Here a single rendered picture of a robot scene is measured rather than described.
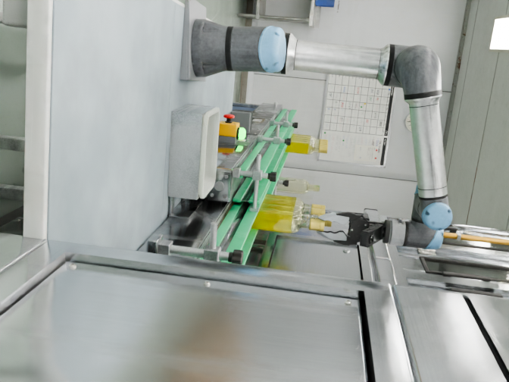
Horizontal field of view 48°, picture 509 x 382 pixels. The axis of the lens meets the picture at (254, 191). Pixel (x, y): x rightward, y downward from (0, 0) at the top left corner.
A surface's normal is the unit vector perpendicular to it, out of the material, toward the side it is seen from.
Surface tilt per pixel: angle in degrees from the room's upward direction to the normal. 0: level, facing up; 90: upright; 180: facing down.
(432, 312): 90
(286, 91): 90
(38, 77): 90
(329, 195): 90
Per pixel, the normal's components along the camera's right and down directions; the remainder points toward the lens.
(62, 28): 0.99, 0.11
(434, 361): 0.08, -0.96
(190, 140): -0.13, 0.25
